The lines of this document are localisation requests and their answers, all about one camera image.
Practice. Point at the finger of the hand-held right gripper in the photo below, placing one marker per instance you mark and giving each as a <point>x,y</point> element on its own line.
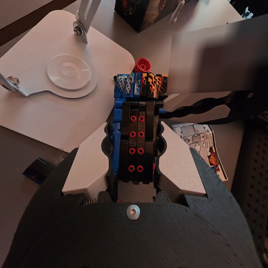
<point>213,113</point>
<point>184,100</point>

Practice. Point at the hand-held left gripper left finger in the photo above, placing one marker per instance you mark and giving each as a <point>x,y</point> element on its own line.
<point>88,165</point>

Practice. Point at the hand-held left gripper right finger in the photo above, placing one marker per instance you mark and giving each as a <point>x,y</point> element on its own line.
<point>180,167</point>

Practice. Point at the blue black toy brick truck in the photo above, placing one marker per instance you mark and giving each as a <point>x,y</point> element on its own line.
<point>136,136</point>

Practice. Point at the sticker sheet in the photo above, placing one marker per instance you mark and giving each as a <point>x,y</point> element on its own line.
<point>199,142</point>

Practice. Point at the black cylinder part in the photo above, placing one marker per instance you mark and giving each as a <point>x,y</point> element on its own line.
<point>39,167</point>

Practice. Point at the red wheel rim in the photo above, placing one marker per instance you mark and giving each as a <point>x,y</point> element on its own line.
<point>143,64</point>

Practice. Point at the white book stand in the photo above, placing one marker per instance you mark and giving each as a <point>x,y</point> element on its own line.
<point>52,104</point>

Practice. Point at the brick set box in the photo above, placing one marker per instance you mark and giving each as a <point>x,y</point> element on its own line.
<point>142,14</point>

